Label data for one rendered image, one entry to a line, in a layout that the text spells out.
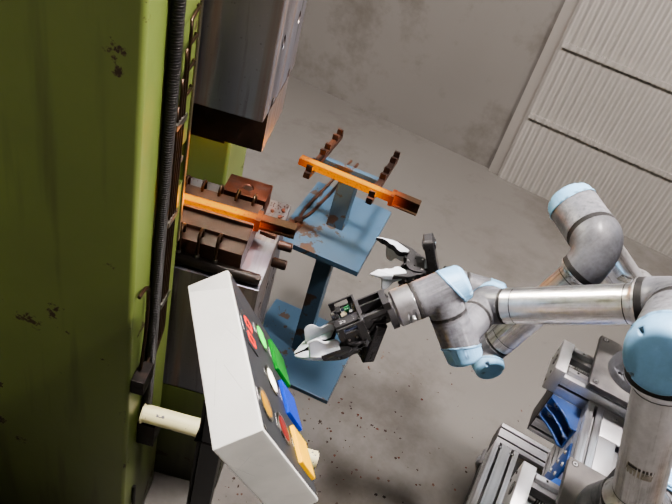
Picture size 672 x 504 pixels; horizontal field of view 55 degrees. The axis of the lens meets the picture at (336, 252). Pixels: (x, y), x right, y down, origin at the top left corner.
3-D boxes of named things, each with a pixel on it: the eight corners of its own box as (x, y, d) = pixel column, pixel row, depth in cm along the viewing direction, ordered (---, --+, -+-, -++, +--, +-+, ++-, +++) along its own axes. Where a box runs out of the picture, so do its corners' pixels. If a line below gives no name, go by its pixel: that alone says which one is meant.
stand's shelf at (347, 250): (390, 215, 239) (392, 211, 238) (356, 276, 208) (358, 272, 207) (317, 185, 243) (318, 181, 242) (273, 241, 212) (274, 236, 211)
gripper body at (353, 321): (323, 304, 125) (381, 280, 125) (335, 329, 131) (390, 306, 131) (334, 333, 119) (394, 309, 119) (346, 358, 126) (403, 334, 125)
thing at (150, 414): (316, 457, 161) (321, 445, 158) (313, 476, 157) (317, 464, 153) (146, 410, 160) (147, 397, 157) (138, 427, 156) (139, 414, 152)
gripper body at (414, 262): (393, 291, 164) (439, 304, 164) (403, 266, 159) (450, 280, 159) (396, 272, 170) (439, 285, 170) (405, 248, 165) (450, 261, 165)
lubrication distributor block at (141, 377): (153, 375, 146) (154, 363, 143) (143, 396, 141) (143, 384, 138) (140, 372, 146) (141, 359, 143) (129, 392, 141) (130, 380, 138)
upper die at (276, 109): (282, 111, 151) (289, 74, 145) (261, 152, 135) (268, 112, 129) (108, 61, 150) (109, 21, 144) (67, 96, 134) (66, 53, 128)
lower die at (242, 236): (258, 228, 173) (263, 203, 168) (238, 275, 157) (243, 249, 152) (107, 185, 172) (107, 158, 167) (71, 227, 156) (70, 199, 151)
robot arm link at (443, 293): (479, 306, 123) (464, 266, 121) (426, 328, 123) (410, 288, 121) (468, 295, 130) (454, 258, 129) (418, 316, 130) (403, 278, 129)
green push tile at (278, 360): (283, 357, 133) (270, 337, 127) (291, 387, 127) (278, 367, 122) (275, 360, 133) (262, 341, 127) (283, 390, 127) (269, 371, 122)
